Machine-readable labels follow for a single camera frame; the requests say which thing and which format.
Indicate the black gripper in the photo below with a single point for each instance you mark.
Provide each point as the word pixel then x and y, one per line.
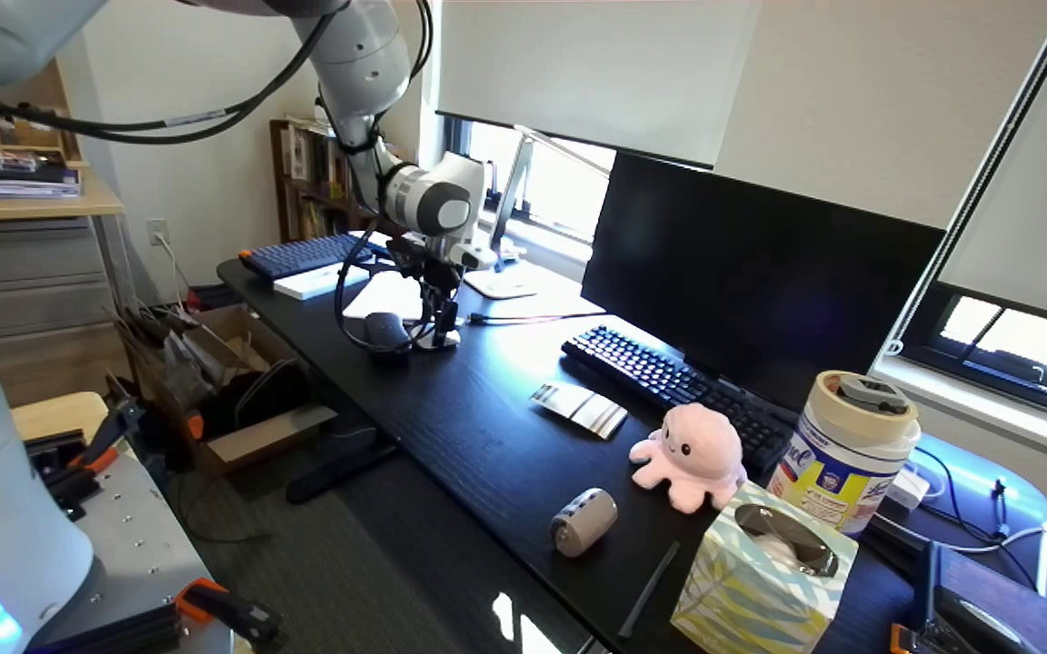
pixel 431 266

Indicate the cardboard box with tools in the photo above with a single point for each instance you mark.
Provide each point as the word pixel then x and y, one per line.
pixel 261 442

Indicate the coloured patterned tissue box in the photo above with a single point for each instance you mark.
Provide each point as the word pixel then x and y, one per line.
pixel 742 594

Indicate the white paper booklet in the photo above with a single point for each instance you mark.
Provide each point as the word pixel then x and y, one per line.
pixel 367 296

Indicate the white desk lamp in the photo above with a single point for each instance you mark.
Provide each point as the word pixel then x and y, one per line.
pixel 510 284

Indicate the flat white book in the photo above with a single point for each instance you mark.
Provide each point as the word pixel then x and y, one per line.
pixel 311 280

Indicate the blue notebook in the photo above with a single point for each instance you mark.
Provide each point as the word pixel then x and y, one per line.
pixel 299 256

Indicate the small white card pack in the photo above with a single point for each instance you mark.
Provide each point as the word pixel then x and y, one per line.
pixel 579 407

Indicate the dark wooden bookshelf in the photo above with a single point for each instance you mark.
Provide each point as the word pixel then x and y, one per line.
pixel 299 194

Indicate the black keyboard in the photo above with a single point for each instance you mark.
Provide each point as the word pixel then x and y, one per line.
pixel 636 364

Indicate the small grey cylinder speaker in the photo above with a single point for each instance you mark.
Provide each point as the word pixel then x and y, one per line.
pixel 582 524

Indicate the pink octopus plush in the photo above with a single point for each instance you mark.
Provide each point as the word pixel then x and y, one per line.
pixel 693 457

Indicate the white roller blind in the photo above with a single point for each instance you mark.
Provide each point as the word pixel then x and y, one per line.
pixel 1033 204
pixel 598 74

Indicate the black computer monitor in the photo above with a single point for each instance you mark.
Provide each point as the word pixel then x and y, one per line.
pixel 764 276

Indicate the black pen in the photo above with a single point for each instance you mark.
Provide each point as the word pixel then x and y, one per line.
pixel 650 585

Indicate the orange black clamp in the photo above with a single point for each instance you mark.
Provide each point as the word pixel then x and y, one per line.
pixel 98 452
pixel 226 605

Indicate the metal robot mounting table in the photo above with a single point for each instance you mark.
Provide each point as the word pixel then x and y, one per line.
pixel 135 533

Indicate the grey drawer cabinet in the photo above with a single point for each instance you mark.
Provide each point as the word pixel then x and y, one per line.
pixel 52 291

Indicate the light wooden board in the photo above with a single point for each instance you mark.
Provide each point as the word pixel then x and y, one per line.
pixel 54 416

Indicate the light wooden shelf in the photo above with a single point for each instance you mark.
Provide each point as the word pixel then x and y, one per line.
pixel 52 209

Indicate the white wipes canister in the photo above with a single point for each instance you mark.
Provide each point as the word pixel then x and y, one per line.
pixel 843 461

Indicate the stack of books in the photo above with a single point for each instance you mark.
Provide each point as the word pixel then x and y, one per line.
pixel 25 182

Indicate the window with dark frame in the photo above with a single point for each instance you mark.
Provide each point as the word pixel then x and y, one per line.
pixel 1020 352
pixel 559 194

